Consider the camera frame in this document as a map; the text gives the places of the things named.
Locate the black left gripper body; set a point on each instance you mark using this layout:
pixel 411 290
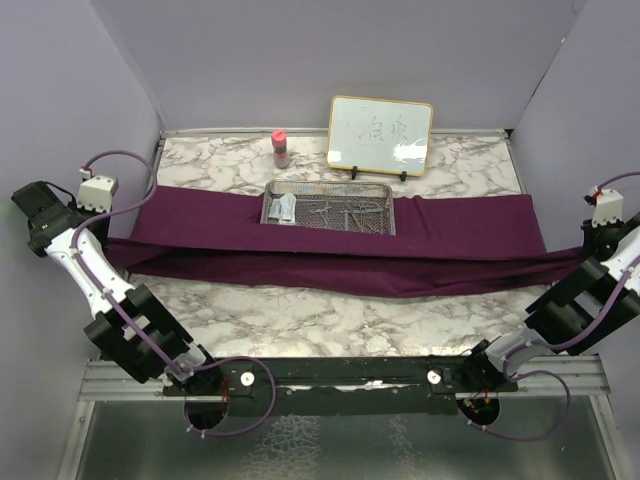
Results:
pixel 100 226

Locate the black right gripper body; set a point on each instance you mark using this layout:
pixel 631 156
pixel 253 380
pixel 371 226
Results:
pixel 602 240

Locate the purple cloth wrap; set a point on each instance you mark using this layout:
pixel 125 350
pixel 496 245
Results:
pixel 451 246

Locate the metal mesh tray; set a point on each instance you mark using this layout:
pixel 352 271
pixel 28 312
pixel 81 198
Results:
pixel 310 195

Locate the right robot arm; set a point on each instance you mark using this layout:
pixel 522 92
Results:
pixel 593 301

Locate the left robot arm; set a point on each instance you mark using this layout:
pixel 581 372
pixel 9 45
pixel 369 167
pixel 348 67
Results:
pixel 130 325

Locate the pink lid spice bottle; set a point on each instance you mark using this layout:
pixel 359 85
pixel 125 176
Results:
pixel 280 149

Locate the steel clamp right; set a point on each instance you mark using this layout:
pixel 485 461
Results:
pixel 366 208

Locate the steel forceps left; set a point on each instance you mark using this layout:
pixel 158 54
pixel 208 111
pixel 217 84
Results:
pixel 322 212

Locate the yellow framed whiteboard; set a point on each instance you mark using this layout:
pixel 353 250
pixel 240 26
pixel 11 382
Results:
pixel 379 135

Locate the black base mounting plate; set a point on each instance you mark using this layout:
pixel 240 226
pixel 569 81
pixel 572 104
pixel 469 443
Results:
pixel 330 386

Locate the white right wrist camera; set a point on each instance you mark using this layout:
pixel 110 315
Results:
pixel 607 206

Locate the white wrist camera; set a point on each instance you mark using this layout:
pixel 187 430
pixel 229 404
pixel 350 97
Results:
pixel 96 193
pixel 607 206

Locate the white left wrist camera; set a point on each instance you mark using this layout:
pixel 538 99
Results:
pixel 96 193

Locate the aluminium frame rail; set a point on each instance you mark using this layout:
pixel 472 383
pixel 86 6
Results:
pixel 584 375

